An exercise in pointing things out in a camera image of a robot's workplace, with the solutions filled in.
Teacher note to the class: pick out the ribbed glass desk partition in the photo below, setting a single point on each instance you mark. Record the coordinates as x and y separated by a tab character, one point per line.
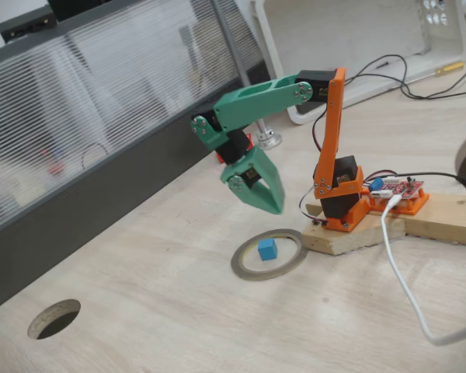
101	97

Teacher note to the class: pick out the flat red box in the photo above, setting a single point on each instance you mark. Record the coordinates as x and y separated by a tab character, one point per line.
220	156

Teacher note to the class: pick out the orange circuit board mount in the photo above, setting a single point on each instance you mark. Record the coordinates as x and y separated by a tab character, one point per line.
415	206

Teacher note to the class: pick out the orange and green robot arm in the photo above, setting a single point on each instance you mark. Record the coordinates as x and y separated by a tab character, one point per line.
264	101

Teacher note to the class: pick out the red controller circuit board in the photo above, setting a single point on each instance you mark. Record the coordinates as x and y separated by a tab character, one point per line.
404	188

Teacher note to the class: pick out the small blue cube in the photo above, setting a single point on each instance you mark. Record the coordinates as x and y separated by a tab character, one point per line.
266	252

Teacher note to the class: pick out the light wooden plank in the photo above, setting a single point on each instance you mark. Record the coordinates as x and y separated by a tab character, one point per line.
442	221

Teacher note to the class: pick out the wooden base block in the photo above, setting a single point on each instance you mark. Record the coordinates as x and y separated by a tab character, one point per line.
353	241

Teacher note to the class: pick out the silver metal knob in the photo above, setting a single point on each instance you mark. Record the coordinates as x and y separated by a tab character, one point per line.
270	140

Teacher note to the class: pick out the black electronic box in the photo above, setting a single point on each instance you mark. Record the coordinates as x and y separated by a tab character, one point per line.
23	23

